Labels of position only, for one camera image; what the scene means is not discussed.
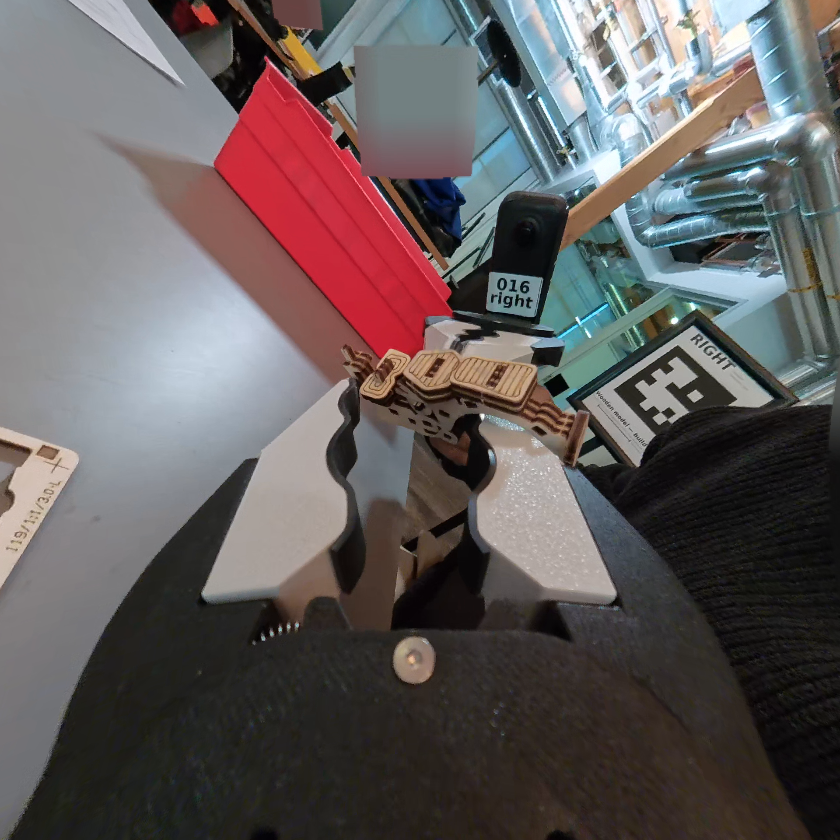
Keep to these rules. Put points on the framed marker sign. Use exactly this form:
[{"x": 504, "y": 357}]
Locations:
[{"x": 682, "y": 387}]

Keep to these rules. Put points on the wooden parts sheet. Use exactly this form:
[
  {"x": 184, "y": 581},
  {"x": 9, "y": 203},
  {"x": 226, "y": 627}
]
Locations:
[{"x": 39, "y": 502}]

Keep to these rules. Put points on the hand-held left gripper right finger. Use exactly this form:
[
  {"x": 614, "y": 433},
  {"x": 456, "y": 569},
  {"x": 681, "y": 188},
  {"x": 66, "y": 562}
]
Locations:
[{"x": 544, "y": 525}]

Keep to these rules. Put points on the blue cloth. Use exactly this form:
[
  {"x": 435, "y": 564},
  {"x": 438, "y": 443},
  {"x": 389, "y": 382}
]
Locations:
[{"x": 443, "y": 203}]

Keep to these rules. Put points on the wooden beam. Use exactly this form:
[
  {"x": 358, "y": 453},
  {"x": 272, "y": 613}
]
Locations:
[{"x": 656, "y": 151}]

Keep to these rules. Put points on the silver ventilation ducts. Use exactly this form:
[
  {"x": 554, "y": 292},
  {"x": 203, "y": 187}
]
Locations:
[{"x": 787, "y": 197}]

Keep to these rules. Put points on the person's right forearm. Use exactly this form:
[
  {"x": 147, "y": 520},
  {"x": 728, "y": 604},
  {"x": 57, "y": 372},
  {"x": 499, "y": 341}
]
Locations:
[{"x": 754, "y": 558}]

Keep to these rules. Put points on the red plastic bin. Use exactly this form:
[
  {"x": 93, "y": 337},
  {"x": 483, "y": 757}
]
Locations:
[{"x": 315, "y": 197}]

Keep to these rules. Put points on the wooden laser-cut model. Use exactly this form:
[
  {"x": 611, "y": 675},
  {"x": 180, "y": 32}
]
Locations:
[{"x": 459, "y": 377}]

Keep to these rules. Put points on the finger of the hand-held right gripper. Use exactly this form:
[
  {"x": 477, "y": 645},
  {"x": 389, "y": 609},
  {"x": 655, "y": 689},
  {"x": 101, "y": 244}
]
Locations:
[
  {"x": 443, "y": 338},
  {"x": 515, "y": 348}
]

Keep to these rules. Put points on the black round disc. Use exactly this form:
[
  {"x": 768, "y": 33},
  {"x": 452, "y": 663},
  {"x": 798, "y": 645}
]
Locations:
[{"x": 504, "y": 52}]

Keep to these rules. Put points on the grey desk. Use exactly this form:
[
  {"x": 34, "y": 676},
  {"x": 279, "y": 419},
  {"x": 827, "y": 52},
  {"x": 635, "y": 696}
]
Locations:
[{"x": 131, "y": 295}]

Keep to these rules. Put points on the white paper sheet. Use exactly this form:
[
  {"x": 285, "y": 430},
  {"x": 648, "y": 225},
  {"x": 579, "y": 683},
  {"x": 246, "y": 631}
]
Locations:
[{"x": 131, "y": 26}]

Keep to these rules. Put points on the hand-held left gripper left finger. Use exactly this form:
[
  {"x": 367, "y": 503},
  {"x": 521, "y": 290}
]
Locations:
[{"x": 289, "y": 518}]

